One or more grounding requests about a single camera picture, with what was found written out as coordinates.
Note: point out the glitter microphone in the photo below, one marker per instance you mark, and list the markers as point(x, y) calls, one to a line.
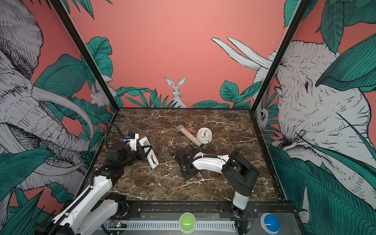
point(189, 135)

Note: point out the white alarm clock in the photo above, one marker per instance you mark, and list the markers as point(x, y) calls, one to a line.
point(204, 135)

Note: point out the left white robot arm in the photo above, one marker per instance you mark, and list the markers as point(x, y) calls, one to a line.
point(88, 212)

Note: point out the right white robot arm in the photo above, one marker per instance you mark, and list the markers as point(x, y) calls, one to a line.
point(238, 171)

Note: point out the black front rail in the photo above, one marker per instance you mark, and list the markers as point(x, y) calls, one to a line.
point(225, 209)

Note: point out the green push button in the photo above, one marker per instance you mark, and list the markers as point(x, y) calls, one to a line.
point(187, 223)

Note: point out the blue push button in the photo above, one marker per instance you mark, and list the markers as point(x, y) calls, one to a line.
point(270, 223)

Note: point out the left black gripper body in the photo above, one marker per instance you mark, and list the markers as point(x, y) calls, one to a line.
point(132, 156)

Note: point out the white vented cable duct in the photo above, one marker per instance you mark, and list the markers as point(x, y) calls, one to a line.
point(160, 225)

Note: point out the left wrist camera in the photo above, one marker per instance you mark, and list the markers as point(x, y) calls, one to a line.
point(132, 140)

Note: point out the white remote control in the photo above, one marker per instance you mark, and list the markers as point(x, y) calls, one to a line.
point(152, 159)

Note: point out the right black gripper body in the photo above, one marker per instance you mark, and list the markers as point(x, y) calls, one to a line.
point(186, 174)

